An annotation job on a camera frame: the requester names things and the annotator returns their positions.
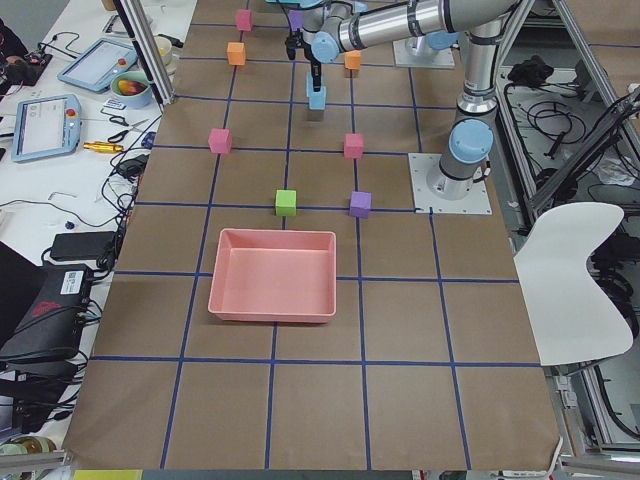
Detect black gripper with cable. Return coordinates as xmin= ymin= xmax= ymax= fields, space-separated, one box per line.
xmin=305 ymin=52 xmax=323 ymax=88

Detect cracked light blue block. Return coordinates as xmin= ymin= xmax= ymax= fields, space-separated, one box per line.
xmin=307 ymin=86 xmax=327 ymax=111

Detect orange block near robot bases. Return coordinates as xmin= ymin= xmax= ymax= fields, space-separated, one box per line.
xmin=343 ymin=50 xmax=362 ymax=71

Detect robot arm near cyan bin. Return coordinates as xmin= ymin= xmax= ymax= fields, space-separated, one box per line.
xmin=275 ymin=1 xmax=327 ymax=93

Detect purple block near cyan bin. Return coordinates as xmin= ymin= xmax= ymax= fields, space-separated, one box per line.
xmin=288 ymin=10 xmax=303 ymax=31

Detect orange block far from bases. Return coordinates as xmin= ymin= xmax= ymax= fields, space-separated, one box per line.
xmin=226 ymin=42 xmax=247 ymax=66

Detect pink block cyan side corner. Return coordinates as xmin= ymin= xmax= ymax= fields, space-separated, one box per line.
xmin=235 ymin=9 xmax=253 ymax=32

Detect dark pink block with hole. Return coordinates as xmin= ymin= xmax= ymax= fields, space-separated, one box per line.
xmin=343 ymin=133 xmax=365 ymax=159

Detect pink block far centre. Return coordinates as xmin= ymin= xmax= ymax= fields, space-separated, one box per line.
xmin=208 ymin=128 xmax=232 ymax=154

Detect green foam block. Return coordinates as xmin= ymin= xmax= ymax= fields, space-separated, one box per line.
xmin=274 ymin=189 xmax=297 ymax=217

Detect purple block near pink bin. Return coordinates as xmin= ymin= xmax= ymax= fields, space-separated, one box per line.
xmin=349 ymin=191 xmax=372 ymax=219

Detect beige bowl with lemon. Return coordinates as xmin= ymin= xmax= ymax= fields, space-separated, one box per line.
xmin=154 ymin=35 xmax=179 ymax=75

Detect green bowl with purple fruit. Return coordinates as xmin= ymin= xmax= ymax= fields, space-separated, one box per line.
xmin=110 ymin=71 xmax=152 ymax=109

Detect purple fruit in bowl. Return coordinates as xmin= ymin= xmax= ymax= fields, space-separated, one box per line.
xmin=117 ymin=79 xmax=147 ymax=97

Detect pink plastic bin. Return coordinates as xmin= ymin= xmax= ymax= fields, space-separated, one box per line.
xmin=208 ymin=228 xmax=337 ymax=323

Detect teach pendant upper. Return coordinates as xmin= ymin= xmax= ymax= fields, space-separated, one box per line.
xmin=57 ymin=38 xmax=138 ymax=93

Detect teach pendant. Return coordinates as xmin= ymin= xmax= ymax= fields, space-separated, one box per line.
xmin=57 ymin=38 xmax=138 ymax=93
xmin=11 ymin=94 xmax=82 ymax=163

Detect teach pendant lower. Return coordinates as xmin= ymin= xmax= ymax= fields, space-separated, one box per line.
xmin=11 ymin=94 xmax=82 ymax=163

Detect black power brick left desk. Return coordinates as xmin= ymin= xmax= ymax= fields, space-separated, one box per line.
xmin=49 ymin=231 xmax=115 ymax=261

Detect white chair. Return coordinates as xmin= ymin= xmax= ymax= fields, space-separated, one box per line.
xmin=514 ymin=202 xmax=633 ymax=366

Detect black electronics box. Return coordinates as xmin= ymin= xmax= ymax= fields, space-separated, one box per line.
xmin=1 ymin=264 xmax=93 ymax=364

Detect wrist camera mount cabled arm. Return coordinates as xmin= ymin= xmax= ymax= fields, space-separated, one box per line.
xmin=285 ymin=29 xmax=304 ymax=61

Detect metal base plate cyan side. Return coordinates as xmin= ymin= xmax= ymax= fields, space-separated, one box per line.
xmin=393 ymin=36 xmax=455 ymax=69

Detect metal base plate cabled arm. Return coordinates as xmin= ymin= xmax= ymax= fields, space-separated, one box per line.
xmin=408 ymin=153 xmax=492 ymax=215

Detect robot arm with camera cable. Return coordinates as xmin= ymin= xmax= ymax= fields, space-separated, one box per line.
xmin=311 ymin=0 xmax=516 ymax=180

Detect aluminium frame post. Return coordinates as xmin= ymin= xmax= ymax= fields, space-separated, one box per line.
xmin=114 ymin=0 xmax=175 ymax=106

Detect black handled scissors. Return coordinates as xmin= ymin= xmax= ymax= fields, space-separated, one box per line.
xmin=106 ymin=115 xmax=147 ymax=144

